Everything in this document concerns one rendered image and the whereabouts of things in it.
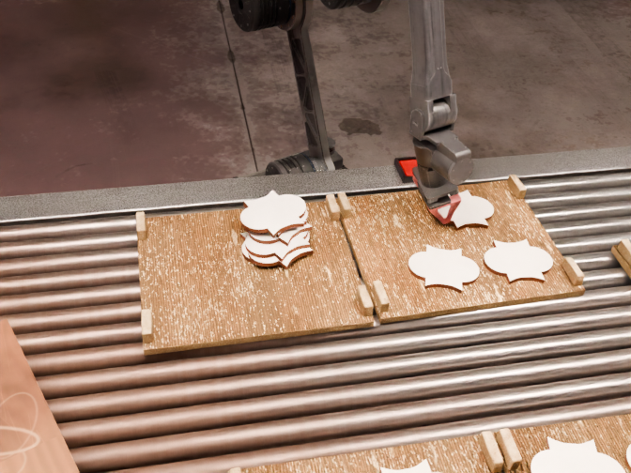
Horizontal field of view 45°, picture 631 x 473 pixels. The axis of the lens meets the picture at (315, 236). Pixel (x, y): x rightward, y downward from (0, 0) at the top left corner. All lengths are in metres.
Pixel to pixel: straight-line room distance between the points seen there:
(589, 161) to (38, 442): 1.37
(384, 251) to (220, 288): 0.33
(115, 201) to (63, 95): 2.20
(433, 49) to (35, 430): 0.90
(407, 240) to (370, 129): 2.03
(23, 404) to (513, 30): 3.85
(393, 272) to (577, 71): 2.96
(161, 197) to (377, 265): 0.50
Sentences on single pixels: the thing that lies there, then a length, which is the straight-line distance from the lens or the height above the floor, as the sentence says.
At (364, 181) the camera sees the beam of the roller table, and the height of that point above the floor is 0.91.
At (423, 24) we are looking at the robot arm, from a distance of 1.41.
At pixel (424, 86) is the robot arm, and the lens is 1.43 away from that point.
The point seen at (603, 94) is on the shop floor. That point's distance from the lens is 4.18.
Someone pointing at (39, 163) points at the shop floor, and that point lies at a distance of 3.43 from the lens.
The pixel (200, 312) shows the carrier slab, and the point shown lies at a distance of 1.40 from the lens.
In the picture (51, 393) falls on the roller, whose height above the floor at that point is 0.91.
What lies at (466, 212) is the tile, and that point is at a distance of 1.64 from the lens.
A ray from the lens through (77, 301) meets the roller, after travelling 1.49.
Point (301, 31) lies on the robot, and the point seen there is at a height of 0.80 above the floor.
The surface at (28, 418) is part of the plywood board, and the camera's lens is 1.18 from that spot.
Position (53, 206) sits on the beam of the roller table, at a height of 0.92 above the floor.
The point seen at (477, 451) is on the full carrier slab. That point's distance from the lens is 1.27.
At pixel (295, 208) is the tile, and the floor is 1.00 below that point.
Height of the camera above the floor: 1.97
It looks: 42 degrees down
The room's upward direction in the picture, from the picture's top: 4 degrees clockwise
